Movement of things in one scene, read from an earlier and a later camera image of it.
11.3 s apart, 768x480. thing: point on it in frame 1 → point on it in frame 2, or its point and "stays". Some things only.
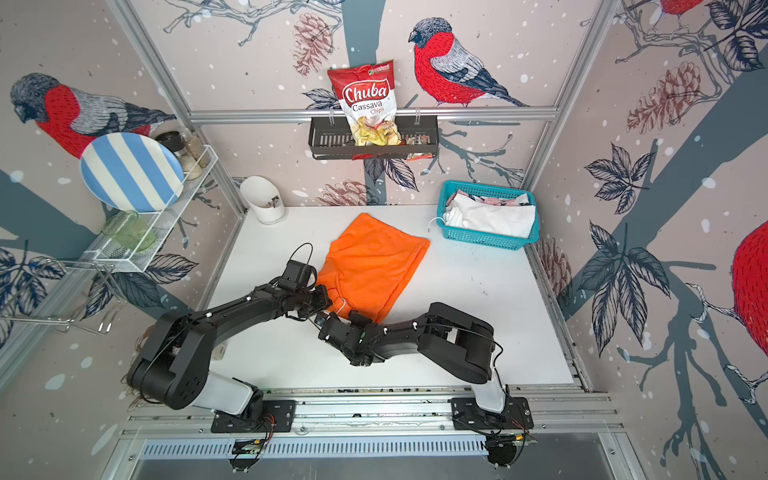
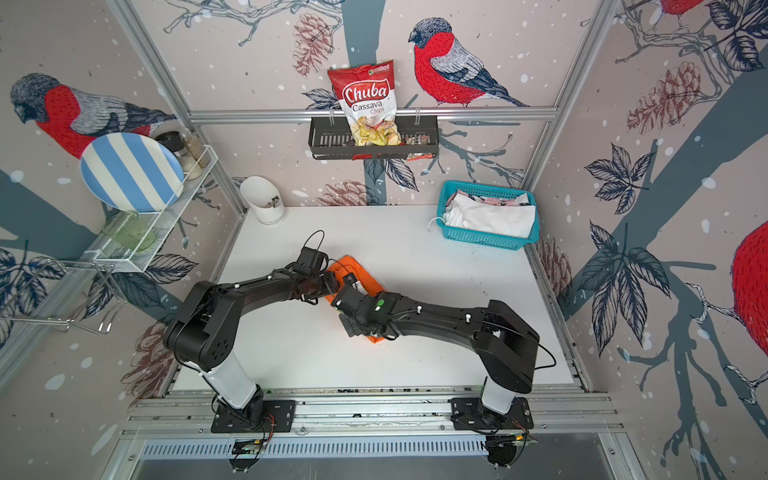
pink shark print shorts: [490, 200] stays
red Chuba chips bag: [368, 97] stays
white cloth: [517, 219] stays
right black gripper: [357, 321] → [352, 330]
